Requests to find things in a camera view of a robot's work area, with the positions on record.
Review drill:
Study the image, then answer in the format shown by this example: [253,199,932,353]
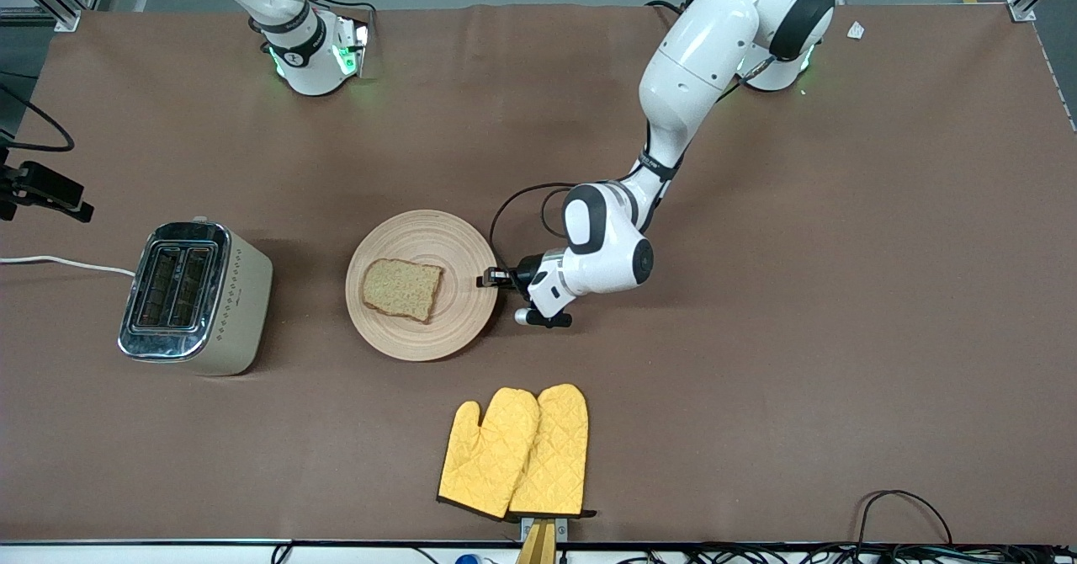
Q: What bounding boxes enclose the round wooden plate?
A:
[345,209,499,363]

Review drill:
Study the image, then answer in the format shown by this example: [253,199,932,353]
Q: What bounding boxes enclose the brown toast slice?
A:
[361,258,444,324]

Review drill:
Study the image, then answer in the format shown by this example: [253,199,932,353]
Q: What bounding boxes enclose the yellow quilted oven mitt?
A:
[437,387,540,520]
[508,383,598,519]

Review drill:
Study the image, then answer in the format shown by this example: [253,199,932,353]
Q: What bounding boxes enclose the beige chrome two-slot toaster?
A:
[117,217,274,377]

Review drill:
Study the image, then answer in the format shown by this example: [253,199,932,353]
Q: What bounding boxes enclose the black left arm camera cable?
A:
[490,52,777,272]

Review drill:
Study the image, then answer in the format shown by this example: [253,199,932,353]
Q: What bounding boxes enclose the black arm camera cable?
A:
[0,84,77,152]
[490,52,777,272]

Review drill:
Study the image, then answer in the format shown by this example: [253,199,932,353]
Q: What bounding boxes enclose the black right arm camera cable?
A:
[0,84,77,152]

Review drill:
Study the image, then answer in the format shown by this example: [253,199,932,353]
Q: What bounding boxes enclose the white toaster power cable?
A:
[0,254,137,279]

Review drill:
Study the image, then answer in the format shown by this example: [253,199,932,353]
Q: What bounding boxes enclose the small metal bracket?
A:
[520,515,569,541]

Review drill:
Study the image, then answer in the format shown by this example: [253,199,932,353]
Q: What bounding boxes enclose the black right arm base cable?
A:
[299,0,377,43]

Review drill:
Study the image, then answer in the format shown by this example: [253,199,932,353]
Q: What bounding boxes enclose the black cable bundle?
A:
[589,543,1077,564]

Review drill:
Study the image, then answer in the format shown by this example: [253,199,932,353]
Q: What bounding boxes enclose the black looped table-edge cable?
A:
[857,490,954,545]

